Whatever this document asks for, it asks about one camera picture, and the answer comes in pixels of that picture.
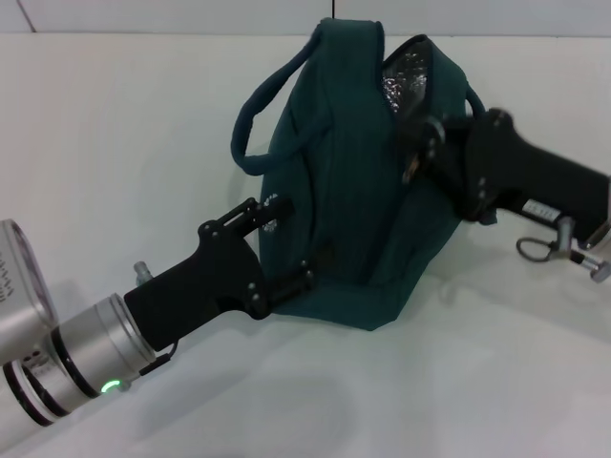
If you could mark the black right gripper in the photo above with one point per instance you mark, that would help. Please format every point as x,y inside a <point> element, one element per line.
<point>515,172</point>

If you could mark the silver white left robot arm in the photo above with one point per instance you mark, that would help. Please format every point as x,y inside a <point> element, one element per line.
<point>81,353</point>

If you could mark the silver left wrist connector post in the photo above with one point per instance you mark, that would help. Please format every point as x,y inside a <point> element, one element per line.
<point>142,273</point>

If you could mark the dark teal insulated lunch bag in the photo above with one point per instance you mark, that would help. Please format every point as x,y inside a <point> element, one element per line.
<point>348,191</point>

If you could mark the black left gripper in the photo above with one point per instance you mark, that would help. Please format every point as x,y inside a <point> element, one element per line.
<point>205,281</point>

